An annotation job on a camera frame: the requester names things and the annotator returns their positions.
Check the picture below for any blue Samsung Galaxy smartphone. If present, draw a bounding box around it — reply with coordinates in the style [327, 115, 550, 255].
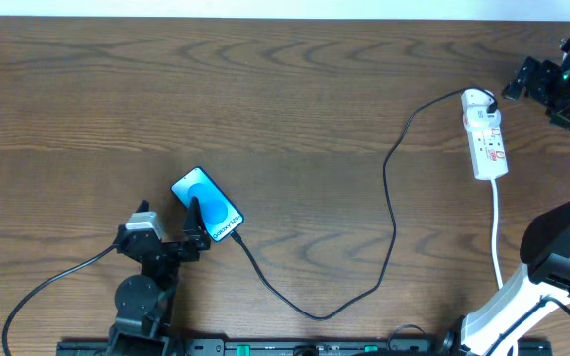
[171, 166, 244, 242]

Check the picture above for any black charger cable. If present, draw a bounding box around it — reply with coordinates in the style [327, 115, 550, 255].
[229, 86, 500, 322]

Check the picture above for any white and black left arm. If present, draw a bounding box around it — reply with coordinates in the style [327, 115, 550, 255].
[106, 198, 211, 355]

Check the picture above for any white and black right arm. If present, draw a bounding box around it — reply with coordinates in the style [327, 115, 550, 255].
[436, 37, 570, 355]

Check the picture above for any white power strip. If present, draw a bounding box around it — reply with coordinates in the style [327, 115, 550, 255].
[461, 89, 509, 181]

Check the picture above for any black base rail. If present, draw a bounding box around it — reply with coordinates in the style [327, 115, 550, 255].
[55, 337, 553, 356]

